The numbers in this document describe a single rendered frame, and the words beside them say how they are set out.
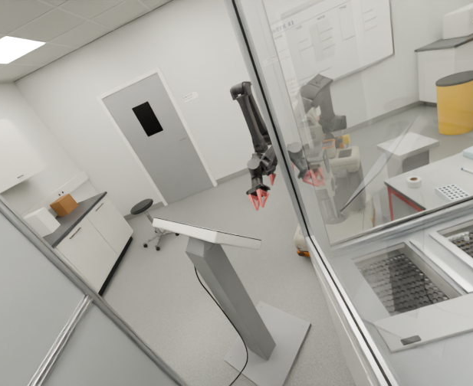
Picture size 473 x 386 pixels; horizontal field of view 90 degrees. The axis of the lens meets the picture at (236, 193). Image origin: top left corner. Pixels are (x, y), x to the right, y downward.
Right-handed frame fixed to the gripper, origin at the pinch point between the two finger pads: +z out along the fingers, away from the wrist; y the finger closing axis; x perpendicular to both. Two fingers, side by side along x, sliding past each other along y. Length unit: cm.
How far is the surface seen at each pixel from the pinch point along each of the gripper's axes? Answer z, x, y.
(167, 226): 1.5, -23.6, -41.7
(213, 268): 21.1, -0.4, -33.9
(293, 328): 50, 86, -54
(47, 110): -268, -115, -330
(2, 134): -161, -136, -270
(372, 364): 54, -12, 37
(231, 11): -19, -53, 44
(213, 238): 15.6, -18.4, -9.8
